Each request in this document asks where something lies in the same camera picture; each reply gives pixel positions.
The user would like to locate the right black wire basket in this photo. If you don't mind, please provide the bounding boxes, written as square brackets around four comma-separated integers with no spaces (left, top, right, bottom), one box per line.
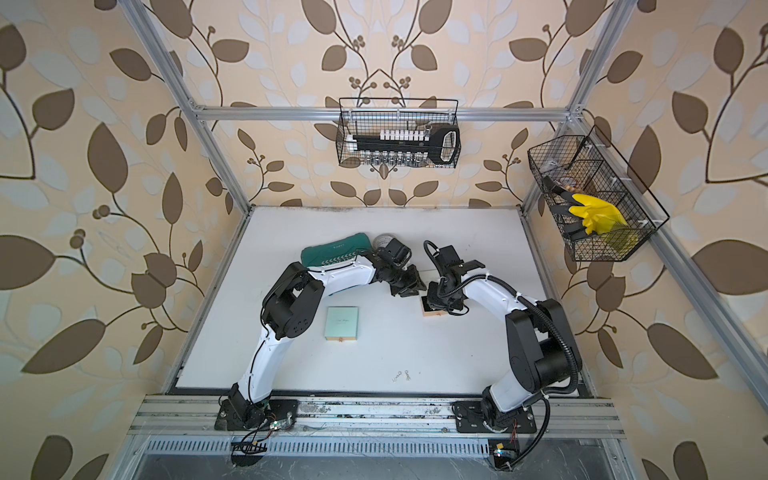
[527,126,670,262]

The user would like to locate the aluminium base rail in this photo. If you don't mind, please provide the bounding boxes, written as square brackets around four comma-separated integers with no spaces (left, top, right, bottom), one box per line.
[129,395,626,440]

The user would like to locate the black pliers in basket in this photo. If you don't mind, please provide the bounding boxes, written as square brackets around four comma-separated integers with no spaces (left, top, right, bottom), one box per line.
[543,176,588,241]

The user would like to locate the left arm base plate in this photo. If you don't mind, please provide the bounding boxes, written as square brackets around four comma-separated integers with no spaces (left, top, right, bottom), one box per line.
[214,398,299,432]

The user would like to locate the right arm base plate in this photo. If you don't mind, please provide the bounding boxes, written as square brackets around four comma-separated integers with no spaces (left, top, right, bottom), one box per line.
[451,400,537,434]

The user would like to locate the mint green jewelry box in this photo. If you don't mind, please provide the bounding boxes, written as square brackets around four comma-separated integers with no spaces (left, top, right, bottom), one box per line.
[324,306,359,342]

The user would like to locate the green plastic tool case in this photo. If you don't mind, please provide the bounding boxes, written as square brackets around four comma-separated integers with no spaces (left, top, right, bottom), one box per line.
[300,233,372,267]

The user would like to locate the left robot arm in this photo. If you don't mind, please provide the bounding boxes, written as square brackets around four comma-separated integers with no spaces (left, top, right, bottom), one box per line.
[227,233,426,424]

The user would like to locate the black corrugated cable conduit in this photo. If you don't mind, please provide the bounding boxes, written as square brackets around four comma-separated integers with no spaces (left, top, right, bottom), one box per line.
[422,239,581,397]

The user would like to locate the centre black wire basket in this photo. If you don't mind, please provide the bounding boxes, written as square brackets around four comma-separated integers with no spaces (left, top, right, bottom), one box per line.
[335,96,462,169]

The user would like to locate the black wire basket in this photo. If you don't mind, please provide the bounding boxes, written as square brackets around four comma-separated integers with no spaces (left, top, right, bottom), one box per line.
[335,96,462,169]
[527,126,670,262]

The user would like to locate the yellow rubber glove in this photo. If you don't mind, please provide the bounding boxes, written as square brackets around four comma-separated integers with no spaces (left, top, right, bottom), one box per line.
[571,194,628,235]

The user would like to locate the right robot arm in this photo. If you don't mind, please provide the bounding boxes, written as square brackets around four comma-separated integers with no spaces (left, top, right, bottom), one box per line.
[423,240,582,423]

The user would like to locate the cream jewelry box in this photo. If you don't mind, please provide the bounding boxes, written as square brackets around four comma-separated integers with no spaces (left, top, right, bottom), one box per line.
[420,296,447,317]

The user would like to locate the socket set on black rail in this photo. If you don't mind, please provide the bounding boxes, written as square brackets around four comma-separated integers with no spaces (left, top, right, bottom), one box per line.
[339,123,461,168]

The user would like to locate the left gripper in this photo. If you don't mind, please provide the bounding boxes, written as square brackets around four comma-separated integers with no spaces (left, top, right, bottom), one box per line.
[387,264,429,297]

